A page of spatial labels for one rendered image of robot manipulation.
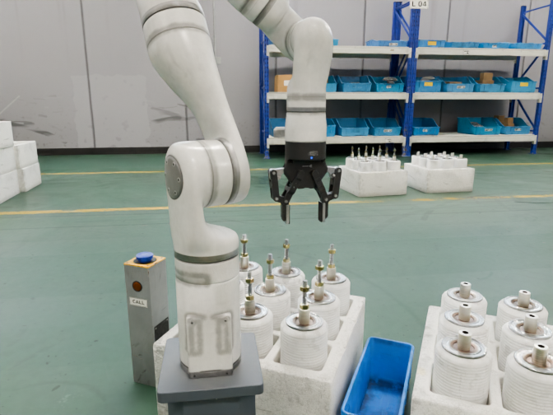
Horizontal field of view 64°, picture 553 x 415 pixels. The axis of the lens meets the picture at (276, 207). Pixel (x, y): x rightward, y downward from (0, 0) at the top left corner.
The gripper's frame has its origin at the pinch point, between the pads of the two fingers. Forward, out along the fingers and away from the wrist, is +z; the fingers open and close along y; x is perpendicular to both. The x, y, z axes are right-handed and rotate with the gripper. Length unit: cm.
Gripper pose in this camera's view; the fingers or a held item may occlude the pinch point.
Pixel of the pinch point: (304, 215)
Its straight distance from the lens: 84.1
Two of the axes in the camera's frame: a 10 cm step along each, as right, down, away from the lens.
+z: 0.0, 9.7, 2.3
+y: 9.7, -0.5, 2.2
